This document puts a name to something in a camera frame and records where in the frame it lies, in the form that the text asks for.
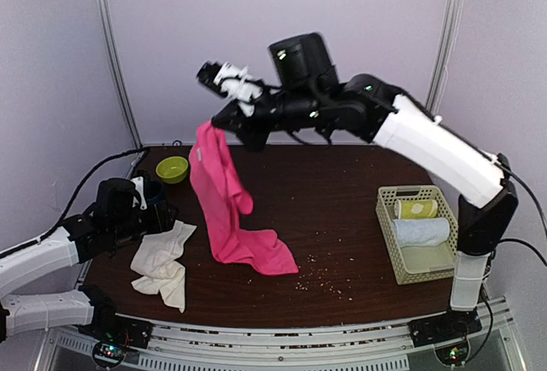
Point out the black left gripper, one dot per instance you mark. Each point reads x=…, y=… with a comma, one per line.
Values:
x=160, y=219

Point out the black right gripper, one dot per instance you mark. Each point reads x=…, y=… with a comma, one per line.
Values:
x=256, y=137

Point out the pink towel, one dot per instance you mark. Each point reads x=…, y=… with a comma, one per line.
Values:
x=223, y=200

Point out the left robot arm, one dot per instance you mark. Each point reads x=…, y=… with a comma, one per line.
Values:
x=65, y=245

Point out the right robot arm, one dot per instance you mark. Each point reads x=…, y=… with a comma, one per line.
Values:
x=310, y=95

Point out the dark blue mug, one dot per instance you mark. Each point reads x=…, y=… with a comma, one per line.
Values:
x=154, y=192

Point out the white crumpled towel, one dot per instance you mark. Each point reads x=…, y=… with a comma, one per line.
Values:
x=156, y=261

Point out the green bowl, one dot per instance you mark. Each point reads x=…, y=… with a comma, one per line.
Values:
x=172, y=170

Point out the yellow rolled towel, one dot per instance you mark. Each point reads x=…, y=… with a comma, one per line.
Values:
x=415, y=209

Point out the light blue rolled towel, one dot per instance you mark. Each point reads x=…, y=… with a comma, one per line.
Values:
x=421, y=233

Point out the beige plastic basket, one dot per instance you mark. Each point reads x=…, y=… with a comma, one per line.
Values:
x=417, y=264

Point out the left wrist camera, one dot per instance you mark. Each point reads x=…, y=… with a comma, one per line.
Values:
x=138, y=197

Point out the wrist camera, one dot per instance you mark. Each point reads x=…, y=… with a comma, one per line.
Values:
x=232, y=82
x=138, y=197

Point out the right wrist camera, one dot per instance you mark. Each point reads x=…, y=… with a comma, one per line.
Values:
x=232, y=82

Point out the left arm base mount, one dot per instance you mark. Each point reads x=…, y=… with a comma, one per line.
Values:
x=117, y=338

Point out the right aluminium frame post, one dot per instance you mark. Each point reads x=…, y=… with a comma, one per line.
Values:
x=450, y=26

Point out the aluminium frame post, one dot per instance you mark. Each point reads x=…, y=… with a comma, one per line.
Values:
x=450, y=26
x=116, y=71

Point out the left aluminium frame post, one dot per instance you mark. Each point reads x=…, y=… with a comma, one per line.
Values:
x=116, y=71

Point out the aluminium front rail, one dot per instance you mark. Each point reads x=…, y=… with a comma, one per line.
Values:
x=381, y=345

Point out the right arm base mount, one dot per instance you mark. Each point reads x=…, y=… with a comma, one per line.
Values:
x=448, y=333

